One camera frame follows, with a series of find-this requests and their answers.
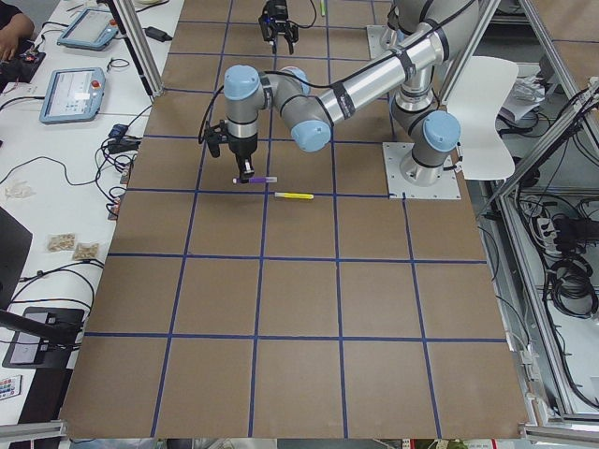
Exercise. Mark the purple pen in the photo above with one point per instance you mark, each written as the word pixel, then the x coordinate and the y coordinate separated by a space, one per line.
pixel 255 180

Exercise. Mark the yellow pen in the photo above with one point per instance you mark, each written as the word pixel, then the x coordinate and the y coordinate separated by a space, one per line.
pixel 290 195

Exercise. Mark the white plastic chair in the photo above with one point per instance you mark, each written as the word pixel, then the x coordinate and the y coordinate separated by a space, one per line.
pixel 476 101

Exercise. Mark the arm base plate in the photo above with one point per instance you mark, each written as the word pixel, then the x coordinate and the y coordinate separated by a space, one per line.
pixel 408 180

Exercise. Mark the blue teach pendant far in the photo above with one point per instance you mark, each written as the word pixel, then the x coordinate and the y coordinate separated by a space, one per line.
pixel 92 30

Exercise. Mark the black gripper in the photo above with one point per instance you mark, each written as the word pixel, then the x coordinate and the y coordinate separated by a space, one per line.
pixel 242 148
pixel 281 24

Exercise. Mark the blue teach pendant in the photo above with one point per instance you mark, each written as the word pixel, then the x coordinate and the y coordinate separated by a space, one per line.
pixel 73 95
pixel 92 30

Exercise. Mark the blue teach pendant near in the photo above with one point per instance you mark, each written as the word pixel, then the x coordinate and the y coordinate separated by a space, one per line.
pixel 73 95

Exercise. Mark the black power adapter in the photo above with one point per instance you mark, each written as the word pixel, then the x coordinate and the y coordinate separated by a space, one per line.
pixel 157 34

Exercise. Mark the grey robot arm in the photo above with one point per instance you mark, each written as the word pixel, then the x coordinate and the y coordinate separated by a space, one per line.
pixel 435 32

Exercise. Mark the aluminium frame post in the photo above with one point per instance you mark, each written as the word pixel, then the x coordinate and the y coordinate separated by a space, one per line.
pixel 124 13

